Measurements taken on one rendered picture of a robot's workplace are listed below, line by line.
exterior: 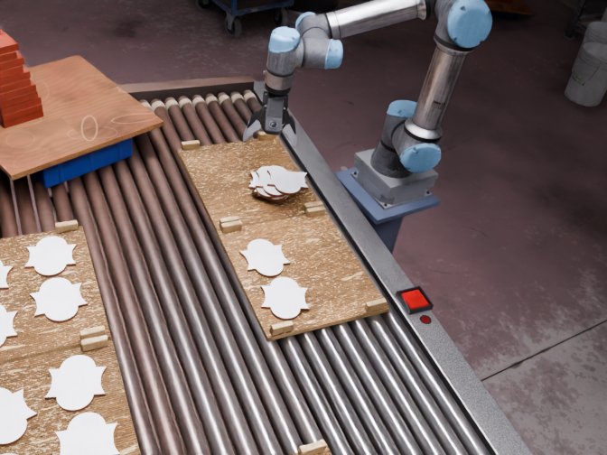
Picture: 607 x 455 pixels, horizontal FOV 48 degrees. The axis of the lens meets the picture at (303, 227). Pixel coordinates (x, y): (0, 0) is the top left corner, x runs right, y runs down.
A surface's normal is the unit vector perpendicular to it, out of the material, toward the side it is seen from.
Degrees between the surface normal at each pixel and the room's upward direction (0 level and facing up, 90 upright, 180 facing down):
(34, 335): 0
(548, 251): 0
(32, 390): 0
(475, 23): 82
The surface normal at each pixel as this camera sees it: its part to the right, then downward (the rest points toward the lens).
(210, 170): 0.14, -0.75
